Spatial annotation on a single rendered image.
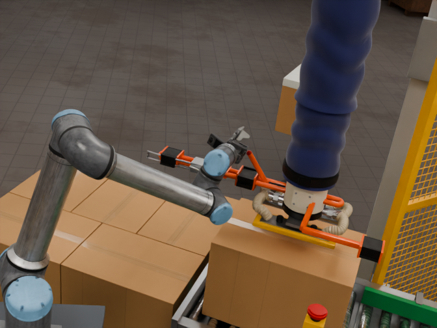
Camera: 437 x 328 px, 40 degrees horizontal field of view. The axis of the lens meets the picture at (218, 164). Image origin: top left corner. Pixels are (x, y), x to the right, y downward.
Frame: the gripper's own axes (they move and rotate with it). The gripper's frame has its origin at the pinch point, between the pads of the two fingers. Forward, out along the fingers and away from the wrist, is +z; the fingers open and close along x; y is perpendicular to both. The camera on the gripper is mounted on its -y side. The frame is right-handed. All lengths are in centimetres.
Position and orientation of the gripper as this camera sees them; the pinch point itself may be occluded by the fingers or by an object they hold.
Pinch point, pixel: (235, 141)
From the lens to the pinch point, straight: 254.1
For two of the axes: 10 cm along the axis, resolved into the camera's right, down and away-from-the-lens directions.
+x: 4.1, -8.5, -3.3
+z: 2.7, -2.3, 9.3
